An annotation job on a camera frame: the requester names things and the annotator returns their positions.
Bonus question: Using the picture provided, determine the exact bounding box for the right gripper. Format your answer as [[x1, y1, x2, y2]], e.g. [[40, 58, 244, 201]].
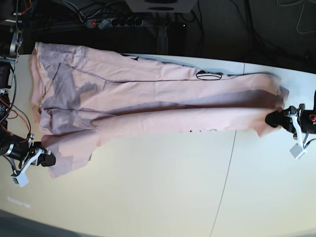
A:
[[18, 142, 56, 168]]

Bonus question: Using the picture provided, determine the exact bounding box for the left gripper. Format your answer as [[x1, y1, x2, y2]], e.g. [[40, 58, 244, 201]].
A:
[[265, 104, 309, 134]]

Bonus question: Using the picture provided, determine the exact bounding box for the pink T-shirt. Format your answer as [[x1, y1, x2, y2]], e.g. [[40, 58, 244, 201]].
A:
[[30, 42, 289, 178]]

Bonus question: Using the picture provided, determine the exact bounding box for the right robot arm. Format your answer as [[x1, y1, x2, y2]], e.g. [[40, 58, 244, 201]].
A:
[[0, 0, 56, 169]]

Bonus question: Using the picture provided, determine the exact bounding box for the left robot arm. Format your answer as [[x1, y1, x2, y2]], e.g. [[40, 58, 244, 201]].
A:
[[265, 95, 316, 134]]

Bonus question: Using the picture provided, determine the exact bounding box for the black box under table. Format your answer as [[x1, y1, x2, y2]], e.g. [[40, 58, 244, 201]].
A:
[[168, 21, 187, 40]]

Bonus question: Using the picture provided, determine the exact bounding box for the black power strip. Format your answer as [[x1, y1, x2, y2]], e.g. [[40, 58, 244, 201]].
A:
[[85, 17, 145, 30]]

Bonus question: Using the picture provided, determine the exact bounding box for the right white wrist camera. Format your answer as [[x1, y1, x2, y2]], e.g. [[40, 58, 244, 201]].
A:
[[10, 148, 45, 187]]

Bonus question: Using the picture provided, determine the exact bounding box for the grey hanging cable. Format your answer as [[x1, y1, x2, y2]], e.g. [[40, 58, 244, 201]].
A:
[[276, 0, 316, 34]]

